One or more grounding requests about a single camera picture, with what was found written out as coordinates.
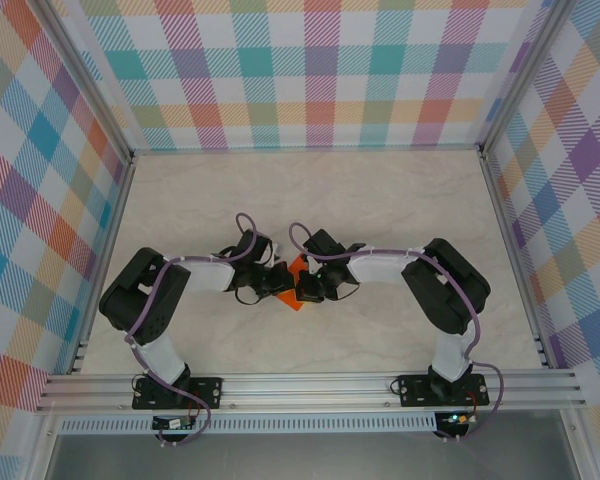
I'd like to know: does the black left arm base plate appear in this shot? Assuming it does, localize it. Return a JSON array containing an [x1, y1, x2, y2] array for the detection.
[[131, 376, 225, 410]]

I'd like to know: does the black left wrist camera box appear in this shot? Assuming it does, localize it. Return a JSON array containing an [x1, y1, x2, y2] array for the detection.
[[237, 228, 275, 265]]

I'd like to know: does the aluminium side rail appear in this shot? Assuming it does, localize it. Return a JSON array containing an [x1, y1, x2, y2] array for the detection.
[[67, 152, 137, 376], [479, 152, 555, 370]]

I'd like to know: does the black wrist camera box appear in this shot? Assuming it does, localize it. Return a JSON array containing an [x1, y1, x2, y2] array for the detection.
[[302, 228, 347, 260], [237, 228, 275, 265]]

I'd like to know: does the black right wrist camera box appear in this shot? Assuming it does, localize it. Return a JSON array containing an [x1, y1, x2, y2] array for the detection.
[[302, 228, 347, 260]]

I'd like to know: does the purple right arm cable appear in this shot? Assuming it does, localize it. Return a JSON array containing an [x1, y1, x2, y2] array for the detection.
[[287, 221, 505, 444]]

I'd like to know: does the white slotted cable duct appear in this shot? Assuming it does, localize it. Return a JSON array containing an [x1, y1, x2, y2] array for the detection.
[[59, 412, 439, 435]]

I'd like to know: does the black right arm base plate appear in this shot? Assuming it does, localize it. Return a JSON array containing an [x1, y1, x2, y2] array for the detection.
[[397, 373, 490, 408]]

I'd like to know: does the grey metal panel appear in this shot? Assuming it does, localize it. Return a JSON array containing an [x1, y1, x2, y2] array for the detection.
[[44, 432, 581, 480]]

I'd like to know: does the long aluminium mounting rail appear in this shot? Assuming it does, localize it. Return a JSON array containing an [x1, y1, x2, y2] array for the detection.
[[34, 368, 586, 414]]

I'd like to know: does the aluminium frame leg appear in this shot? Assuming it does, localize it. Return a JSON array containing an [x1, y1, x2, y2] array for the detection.
[[559, 409, 600, 480], [27, 414, 56, 480]]

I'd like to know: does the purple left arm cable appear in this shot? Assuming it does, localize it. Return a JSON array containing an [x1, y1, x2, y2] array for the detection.
[[123, 212, 274, 448]]

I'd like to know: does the left small circuit board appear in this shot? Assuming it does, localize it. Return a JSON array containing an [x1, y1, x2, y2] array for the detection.
[[152, 415, 197, 431]]

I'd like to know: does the thin black right gripper cable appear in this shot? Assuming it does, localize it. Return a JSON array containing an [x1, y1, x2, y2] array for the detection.
[[329, 279, 362, 302]]

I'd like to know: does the thin black left gripper cable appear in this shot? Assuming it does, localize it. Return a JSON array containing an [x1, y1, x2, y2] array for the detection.
[[233, 287, 271, 307]]

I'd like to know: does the aluminium frame post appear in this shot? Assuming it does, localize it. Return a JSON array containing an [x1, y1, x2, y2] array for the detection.
[[479, 0, 581, 156], [34, 0, 136, 161]]

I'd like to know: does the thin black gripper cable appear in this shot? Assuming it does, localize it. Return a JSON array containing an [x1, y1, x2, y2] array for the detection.
[[329, 279, 362, 302], [233, 287, 271, 307]]

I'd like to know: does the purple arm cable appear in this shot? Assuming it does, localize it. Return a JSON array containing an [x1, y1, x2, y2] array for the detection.
[[123, 212, 274, 448], [287, 221, 505, 444]]

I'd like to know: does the orange square paper sheet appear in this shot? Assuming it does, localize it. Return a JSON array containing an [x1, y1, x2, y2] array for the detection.
[[274, 253, 312, 313]]

